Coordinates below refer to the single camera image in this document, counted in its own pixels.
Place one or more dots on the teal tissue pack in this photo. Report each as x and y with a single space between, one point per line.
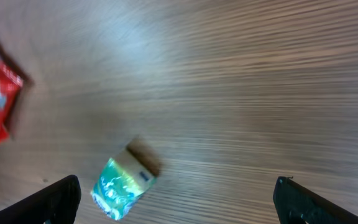
121 184

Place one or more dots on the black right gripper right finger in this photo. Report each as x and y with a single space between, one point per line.
297 204

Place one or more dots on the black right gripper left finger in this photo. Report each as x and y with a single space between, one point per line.
58 203

